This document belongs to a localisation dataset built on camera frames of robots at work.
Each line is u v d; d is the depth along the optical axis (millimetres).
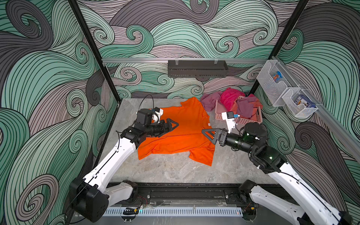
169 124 648
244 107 1088
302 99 663
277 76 831
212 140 533
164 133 643
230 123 556
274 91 815
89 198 368
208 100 1141
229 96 1069
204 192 766
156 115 611
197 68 947
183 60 950
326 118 573
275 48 877
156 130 631
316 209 382
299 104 639
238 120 549
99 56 923
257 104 1069
